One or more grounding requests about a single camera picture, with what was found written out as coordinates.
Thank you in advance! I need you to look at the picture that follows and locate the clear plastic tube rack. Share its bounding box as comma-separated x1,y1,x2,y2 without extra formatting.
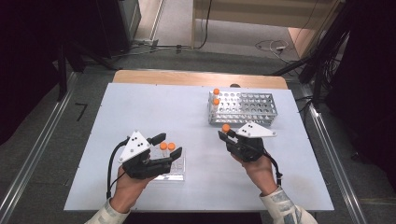
148,145,187,182

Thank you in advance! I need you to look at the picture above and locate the dark curtain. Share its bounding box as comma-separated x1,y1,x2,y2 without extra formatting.
325,0,396,190
0,0,94,146

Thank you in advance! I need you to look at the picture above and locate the perforated metal tube rack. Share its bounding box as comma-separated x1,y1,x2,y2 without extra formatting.
207,91,278,127

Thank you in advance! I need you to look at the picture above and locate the black hanging cable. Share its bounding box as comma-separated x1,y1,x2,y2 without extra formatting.
195,0,213,50

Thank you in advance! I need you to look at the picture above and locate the person's left hand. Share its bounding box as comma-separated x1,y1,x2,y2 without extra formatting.
109,163,154,215

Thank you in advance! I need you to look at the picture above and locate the black metal stand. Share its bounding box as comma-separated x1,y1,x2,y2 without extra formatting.
55,40,120,102
270,0,353,108

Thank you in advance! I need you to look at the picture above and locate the white floor cable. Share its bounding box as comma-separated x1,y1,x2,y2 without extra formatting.
255,39,290,56

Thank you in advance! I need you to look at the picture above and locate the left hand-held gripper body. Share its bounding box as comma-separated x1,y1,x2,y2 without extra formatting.
119,130,173,180

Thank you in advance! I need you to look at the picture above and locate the dark cabinet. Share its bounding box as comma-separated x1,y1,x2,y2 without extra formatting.
92,0,142,59

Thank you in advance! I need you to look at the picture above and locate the aluminium floor rail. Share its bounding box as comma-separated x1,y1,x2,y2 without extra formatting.
300,83,370,224
0,72,78,224

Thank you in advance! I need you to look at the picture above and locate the right hand-held gripper cable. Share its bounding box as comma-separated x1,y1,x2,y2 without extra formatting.
262,148,284,187

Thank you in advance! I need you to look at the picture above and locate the left hand-held gripper cable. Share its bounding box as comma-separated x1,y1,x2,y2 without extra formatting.
106,137,131,200

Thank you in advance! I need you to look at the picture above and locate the hand-held gripper cable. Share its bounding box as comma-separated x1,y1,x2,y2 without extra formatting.
262,148,284,187
106,137,131,200

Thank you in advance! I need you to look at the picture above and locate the light wooden furniture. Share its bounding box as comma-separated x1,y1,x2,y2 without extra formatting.
191,0,344,59

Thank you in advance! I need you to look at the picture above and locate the grey power strip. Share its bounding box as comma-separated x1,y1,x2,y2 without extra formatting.
132,38,160,48

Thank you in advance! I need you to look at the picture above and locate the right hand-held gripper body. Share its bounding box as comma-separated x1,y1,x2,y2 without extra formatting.
226,121,277,163

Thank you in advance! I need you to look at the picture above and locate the person's right hand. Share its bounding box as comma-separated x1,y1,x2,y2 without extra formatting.
232,153,278,197

